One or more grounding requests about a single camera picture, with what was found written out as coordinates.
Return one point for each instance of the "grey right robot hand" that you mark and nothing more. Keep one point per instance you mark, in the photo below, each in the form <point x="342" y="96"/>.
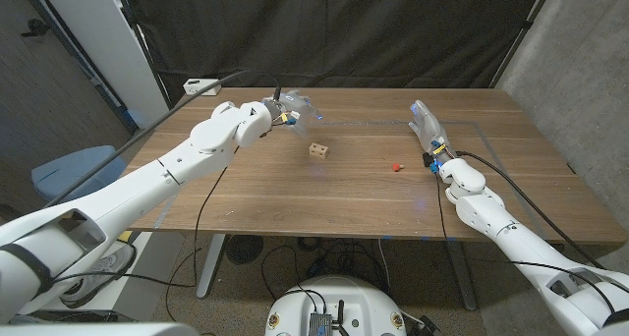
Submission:
<point x="428" y="127"/>

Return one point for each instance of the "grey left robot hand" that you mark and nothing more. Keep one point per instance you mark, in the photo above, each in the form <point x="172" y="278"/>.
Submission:
<point x="292" y="105"/>

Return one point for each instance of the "red-headed screw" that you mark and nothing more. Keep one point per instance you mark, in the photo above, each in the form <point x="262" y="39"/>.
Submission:
<point x="396" y="167"/>

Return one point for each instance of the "wooden block with holes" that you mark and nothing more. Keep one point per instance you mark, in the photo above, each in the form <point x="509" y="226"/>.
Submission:
<point x="318" y="151"/>

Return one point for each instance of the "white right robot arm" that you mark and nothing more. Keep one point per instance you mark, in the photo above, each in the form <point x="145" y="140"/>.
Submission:
<point x="516" y="233"/>

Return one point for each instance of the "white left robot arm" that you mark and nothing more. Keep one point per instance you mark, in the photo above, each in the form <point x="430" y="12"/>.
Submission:
<point x="123" y="193"/>

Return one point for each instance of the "black backdrop curtain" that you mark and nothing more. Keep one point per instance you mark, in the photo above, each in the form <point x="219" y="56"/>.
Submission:
<point x="319" y="31"/>

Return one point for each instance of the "white power strip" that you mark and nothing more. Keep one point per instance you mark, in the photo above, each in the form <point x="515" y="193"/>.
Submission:
<point x="199" y="87"/>

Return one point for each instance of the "black backdrop stand pole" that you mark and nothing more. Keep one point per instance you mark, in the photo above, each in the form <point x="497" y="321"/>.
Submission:
<point x="525" y="25"/>
<point x="140" y="36"/>

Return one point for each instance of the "round black floor fan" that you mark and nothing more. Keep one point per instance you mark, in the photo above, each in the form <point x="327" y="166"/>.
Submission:
<point x="244" y="249"/>

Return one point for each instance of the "grey table leg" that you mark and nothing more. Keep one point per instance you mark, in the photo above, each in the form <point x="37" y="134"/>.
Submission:
<point x="462" y="277"/>

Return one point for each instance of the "white table leg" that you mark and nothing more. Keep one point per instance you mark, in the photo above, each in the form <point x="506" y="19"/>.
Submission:
<point x="211" y="267"/>

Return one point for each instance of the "white robot torso base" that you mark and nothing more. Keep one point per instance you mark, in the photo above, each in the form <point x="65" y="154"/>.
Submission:
<point x="363" y="301"/>

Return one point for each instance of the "white cabinet panel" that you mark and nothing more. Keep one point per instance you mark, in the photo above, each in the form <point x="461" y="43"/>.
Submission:
<point x="113" y="46"/>

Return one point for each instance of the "black antenna stub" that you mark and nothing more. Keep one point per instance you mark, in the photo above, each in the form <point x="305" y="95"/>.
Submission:
<point x="340" y="311"/>

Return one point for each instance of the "small grey electronics box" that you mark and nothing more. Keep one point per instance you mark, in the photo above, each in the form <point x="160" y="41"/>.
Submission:
<point x="319" y="323"/>

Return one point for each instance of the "blue padded stool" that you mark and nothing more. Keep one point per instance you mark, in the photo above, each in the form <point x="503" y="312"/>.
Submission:
<point x="74" y="171"/>

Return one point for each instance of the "grey sneaker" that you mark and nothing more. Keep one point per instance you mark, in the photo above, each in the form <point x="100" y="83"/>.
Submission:
<point x="105" y="267"/>

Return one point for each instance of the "white floor base plate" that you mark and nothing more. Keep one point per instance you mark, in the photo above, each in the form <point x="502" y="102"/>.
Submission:
<point x="157" y="257"/>

